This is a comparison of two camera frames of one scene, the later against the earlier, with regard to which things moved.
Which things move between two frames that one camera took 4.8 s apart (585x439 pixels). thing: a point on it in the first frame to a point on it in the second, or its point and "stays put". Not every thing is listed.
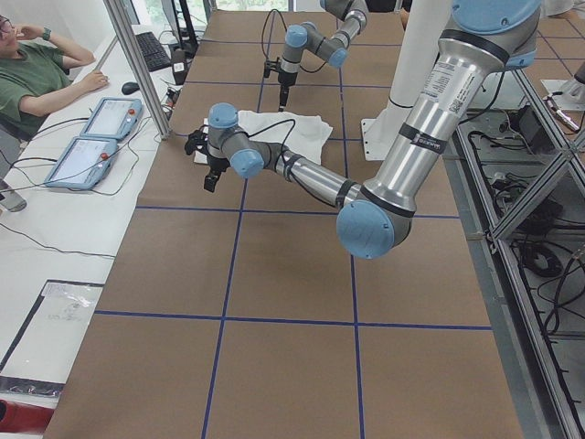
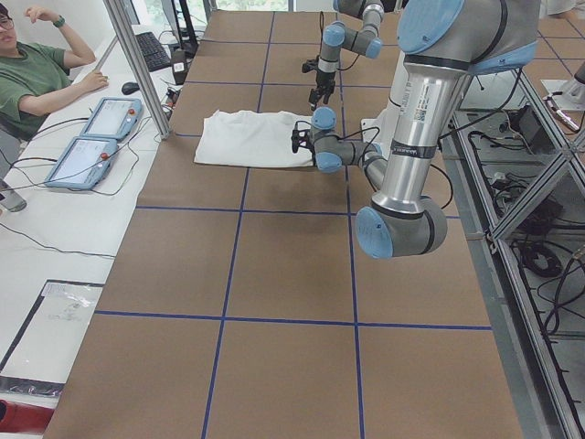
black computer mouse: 130,88 stays put
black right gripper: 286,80 to 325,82
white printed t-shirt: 305,135 stays put
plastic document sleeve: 39,362 stays put
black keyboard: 154,52 stays put
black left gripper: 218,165 to 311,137
